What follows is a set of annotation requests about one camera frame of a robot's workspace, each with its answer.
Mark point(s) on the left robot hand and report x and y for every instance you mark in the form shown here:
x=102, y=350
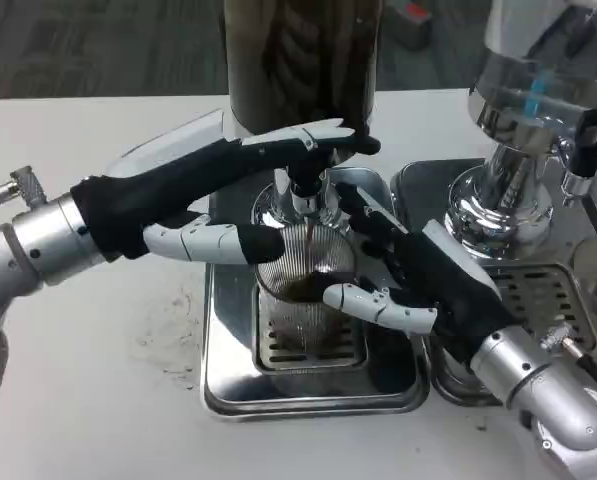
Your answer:
x=143, y=200

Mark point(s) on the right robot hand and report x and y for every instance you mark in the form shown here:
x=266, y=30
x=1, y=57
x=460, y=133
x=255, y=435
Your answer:
x=443, y=280

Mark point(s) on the clear ribbed glass cup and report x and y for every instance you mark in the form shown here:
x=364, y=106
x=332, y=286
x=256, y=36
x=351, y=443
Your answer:
x=298, y=270

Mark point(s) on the black dispenser tap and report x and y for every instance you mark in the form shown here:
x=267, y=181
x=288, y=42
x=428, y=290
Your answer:
x=305, y=177

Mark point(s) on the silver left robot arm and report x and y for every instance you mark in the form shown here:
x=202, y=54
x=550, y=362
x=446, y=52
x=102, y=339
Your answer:
x=43, y=240

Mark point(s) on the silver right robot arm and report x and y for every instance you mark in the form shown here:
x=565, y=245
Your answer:
x=543, y=390

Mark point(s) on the steel drip tray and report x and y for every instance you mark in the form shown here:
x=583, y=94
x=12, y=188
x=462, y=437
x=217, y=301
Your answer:
x=423, y=200
x=228, y=350

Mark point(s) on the steel drip grid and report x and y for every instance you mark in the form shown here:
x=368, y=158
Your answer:
x=543, y=300
x=278, y=355

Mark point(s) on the clear water drink dispenser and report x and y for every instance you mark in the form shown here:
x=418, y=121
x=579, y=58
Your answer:
x=518, y=100

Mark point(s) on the black tap with steel spout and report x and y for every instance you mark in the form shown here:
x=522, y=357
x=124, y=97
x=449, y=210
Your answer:
x=593, y=140

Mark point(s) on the dark drink dispenser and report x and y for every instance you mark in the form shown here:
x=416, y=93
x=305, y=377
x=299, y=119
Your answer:
x=303, y=60

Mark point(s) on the grey box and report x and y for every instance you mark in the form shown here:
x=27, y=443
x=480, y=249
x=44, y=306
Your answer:
x=408, y=30

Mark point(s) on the small red item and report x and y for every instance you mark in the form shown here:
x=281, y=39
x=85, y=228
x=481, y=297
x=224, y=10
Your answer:
x=418, y=10

